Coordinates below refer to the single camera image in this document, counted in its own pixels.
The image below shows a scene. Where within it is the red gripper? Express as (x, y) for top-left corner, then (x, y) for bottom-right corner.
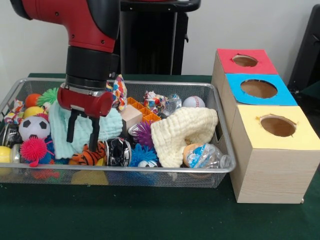
(56, 83), (115, 153)

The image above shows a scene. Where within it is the white baseball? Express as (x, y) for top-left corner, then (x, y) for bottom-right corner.
(182, 96), (206, 109)

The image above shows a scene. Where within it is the crushed clear plastic bottle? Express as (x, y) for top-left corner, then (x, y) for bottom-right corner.
(186, 143), (232, 169)

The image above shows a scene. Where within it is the mint green waffle cloth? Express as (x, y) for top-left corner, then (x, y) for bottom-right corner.
(48, 101), (123, 160)

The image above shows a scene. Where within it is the small soccer ball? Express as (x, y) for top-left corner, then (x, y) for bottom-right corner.
(18, 115), (52, 142)

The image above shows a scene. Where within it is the black chair back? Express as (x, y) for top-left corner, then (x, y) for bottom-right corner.
(287, 3), (320, 88)

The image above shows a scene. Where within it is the wooden box with three holes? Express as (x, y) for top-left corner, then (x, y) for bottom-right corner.
(211, 48), (320, 205)

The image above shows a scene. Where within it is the white cloth with colourful dots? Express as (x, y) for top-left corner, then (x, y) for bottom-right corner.
(106, 74), (128, 112)

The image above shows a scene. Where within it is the cream waffle cloth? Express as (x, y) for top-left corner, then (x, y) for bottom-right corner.
(150, 106), (219, 168)

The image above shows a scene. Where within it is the silver wire mesh bin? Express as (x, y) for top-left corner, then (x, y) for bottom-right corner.
(0, 77), (238, 189)

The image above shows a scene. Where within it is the yellow smooth ball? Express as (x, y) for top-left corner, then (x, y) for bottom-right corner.
(23, 106), (46, 120)

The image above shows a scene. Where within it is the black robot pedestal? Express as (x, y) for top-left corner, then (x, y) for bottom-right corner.
(116, 0), (202, 76)

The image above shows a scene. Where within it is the orange tiger striped toy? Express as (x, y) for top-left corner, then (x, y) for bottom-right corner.
(69, 141), (107, 167)

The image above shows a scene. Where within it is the purple spiky monster toy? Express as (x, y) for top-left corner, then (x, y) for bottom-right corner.
(129, 121), (154, 148)

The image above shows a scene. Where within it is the orange smooth ball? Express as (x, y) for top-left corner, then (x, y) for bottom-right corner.
(24, 93), (42, 109)

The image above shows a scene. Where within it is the blue spiky rubber ball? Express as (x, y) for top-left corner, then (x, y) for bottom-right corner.
(129, 144), (160, 168)

